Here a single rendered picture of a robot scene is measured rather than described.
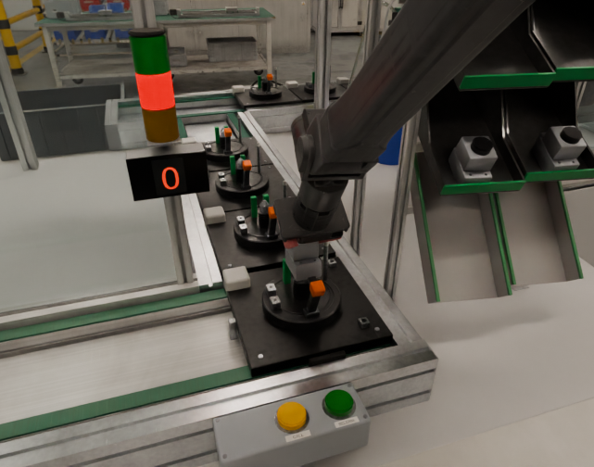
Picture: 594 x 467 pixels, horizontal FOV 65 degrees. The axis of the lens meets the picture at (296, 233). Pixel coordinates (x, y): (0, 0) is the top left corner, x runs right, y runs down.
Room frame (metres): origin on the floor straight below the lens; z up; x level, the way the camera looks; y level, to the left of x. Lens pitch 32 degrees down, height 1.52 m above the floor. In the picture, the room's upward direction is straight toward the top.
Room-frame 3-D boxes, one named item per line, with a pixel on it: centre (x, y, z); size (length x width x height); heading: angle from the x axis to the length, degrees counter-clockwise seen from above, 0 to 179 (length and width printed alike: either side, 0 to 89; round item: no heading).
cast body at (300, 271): (0.65, -0.01, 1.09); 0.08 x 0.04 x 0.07; 17
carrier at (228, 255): (0.89, 0.07, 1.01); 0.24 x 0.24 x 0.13; 18
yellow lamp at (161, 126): (0.70, 0.21, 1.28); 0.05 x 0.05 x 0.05
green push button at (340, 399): (0.44, -0.06, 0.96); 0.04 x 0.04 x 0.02
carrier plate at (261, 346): (0.65, -0.01, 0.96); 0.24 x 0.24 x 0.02; 18
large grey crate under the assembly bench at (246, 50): (6.18, 0.81, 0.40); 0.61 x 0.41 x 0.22; 100
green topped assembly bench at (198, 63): (5.92, 1.55, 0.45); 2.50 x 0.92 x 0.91; 102
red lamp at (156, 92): (0.70, 0.21, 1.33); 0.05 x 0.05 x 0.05
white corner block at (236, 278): (0.71, 0.11, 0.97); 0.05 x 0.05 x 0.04; 18
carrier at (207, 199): (1.13, 0.14, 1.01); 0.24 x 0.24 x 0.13; 18
